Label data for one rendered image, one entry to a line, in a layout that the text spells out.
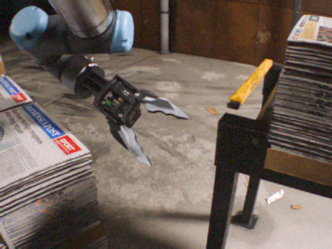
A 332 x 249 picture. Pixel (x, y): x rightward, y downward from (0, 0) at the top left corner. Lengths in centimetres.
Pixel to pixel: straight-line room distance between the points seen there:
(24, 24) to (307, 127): 49
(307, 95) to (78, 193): 41
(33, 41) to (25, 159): 20
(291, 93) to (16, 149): 47
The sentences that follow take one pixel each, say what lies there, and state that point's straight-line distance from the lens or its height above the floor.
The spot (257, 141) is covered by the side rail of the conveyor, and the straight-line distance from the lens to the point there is 63.
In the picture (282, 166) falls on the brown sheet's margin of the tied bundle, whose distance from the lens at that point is 51.
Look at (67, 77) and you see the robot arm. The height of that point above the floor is 91.
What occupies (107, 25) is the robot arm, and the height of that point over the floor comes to 102.
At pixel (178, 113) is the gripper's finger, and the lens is 57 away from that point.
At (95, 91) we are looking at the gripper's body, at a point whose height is 89.
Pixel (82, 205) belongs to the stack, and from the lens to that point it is 56.
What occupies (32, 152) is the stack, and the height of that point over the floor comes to 83.
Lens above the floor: 110
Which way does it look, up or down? 29 degrees down
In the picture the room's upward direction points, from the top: straight up
